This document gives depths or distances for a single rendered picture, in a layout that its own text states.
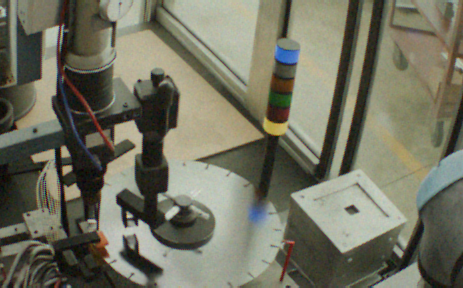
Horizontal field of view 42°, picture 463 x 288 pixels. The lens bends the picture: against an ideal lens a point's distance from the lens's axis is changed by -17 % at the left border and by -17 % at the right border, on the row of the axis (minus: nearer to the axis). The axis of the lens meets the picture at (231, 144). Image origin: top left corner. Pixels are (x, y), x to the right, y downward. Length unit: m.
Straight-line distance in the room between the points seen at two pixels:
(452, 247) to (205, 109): 1.20
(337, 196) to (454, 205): 0.71
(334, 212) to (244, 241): 0.23
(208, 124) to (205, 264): 0.67
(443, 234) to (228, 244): 0.55
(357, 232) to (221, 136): 0.54
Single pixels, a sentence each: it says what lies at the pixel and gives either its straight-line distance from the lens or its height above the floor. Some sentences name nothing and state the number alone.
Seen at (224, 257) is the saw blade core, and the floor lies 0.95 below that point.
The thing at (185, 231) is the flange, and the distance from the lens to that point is 1.12.
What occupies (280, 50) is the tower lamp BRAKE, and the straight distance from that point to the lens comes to 1.23.
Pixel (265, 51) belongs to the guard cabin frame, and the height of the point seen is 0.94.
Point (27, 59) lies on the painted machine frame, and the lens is 0.98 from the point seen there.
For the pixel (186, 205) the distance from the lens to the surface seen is 1.11.
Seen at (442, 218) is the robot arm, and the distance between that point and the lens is 0.66.
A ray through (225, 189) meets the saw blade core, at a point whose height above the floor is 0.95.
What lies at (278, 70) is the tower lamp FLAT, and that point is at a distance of 1.26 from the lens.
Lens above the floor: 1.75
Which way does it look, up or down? 37 degrees down
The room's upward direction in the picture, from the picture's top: 8 degrees clockwise
